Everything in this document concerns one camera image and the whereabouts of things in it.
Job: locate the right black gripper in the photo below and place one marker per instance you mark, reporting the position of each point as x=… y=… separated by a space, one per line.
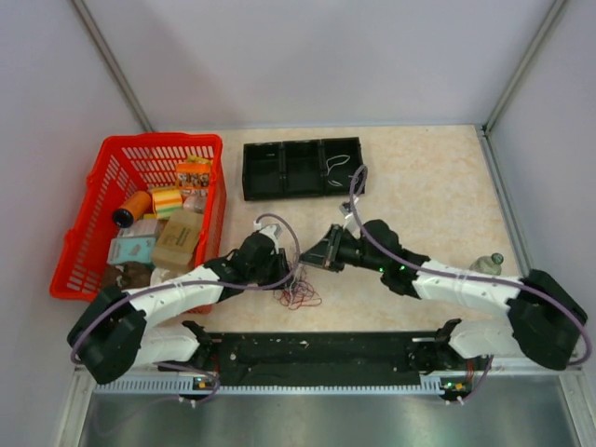
x=327 y=251

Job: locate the teal small box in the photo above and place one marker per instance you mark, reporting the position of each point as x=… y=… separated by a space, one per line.
x=131 y=249

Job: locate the black three-compartment tray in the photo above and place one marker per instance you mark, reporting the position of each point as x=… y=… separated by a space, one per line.
x=299 y=169

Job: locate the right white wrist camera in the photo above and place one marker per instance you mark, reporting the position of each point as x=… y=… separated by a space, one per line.
x=347 y=209

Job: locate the brown furry item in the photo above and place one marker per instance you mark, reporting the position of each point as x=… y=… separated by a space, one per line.
x=129 y=275

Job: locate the orange snack package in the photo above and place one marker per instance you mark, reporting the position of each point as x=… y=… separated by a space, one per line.
x=193 y=176

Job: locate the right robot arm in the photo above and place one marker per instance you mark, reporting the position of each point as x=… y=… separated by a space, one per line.
x=532 y=316

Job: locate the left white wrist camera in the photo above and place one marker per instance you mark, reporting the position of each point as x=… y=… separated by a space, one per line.
x=272 y=231

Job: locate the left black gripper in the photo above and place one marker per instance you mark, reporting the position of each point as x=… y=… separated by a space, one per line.
x=280 y=266

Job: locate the red plastic basket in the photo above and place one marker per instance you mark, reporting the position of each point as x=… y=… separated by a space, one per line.
x=127 y=169

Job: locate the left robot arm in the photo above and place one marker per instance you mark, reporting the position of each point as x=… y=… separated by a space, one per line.
x=121 y=330

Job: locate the clear plastic bottle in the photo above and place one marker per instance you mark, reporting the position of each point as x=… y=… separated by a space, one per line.
x=488 y=264

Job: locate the yellow green striped roll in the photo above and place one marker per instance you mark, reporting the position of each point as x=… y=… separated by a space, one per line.
x=166 y=200

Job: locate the white round container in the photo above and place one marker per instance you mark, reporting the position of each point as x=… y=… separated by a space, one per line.
x=161 y=275

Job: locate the white slotted cable duct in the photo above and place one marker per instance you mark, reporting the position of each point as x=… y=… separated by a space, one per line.
x=158 y=384

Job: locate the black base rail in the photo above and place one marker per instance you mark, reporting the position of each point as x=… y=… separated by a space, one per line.
x=328 y=358

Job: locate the pink white box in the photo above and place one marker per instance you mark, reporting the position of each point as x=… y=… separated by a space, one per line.
x=142 y=228

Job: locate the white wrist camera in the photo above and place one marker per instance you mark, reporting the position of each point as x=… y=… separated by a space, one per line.
x=347 y=209
x=272 y=231

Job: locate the pink wrapped package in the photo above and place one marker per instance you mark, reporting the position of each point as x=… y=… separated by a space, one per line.
x=195 y=204

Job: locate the orange black cylinder can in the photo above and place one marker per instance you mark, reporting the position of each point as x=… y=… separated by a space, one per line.
x=132 y=209

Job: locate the brown cardboard box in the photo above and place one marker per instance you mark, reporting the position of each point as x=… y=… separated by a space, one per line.
x=176 y=246

